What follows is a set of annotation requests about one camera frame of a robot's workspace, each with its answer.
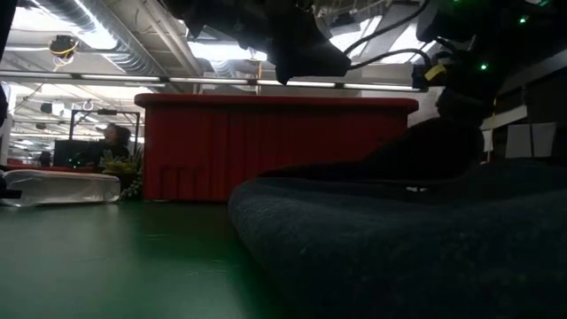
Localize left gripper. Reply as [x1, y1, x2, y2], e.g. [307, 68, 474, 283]
[265, 4, 352, 86]

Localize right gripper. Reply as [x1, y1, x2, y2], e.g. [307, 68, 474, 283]
[436, 43, 509, 128]

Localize dark blue jeans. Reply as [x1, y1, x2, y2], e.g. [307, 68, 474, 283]
[228, 159, 567, 319]

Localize red plastic laundry basket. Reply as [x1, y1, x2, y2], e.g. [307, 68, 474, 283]
[134, 92, 420, 203]

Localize white boards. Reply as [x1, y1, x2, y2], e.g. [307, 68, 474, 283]
[482, 121, 558, 159]

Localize long ceiling light bar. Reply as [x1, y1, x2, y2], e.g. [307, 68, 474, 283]
[0, 69, 430, 93]

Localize person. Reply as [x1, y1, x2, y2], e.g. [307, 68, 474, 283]
[95, 122, 133, 161]

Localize black monitor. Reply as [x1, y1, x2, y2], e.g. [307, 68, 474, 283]
[52, 139, 105, 168]

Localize red plastic bin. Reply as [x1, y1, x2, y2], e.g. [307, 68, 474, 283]
[4, 159, 97, 174]

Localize orange label plastic package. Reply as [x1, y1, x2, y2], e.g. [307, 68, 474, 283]
[0, 169, 121, 208]

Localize green table mat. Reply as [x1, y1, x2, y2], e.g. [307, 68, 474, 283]
[0, 201, 293, 319]

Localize yellow cable tag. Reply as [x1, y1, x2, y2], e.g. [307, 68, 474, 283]
[424, 64, 447, 82]

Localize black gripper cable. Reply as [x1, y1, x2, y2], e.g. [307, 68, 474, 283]
[343, 0, 433, 72]

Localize silver ceiling duct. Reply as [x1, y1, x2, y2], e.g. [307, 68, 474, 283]
[35, 0, 167, 77]

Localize black yellow cable reel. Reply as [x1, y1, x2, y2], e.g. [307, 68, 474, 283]
[47, 34, 82, 72]

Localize black metal frame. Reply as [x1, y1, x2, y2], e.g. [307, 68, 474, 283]
[68, 108, 142, 156]

